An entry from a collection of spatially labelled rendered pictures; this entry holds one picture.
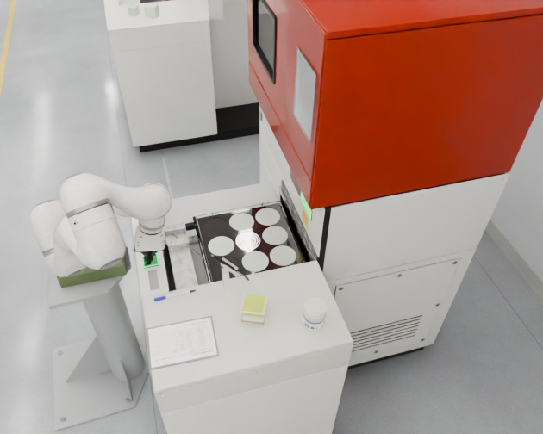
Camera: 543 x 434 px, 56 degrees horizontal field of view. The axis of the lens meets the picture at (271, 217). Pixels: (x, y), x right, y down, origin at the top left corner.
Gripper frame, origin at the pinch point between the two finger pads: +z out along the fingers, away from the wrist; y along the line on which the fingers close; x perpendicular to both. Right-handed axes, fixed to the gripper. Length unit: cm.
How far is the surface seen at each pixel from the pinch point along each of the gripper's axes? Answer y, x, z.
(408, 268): -100, 15, -2
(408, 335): -123, 16, 49
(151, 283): 0.0, 9.8, 2.6
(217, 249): -26.5, -4.7, 2.7
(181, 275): -12.1, 2.5, 7.8
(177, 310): -6.7, 23.7, 0.3
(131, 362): 2, -10, 85
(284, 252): -50, 4, -2
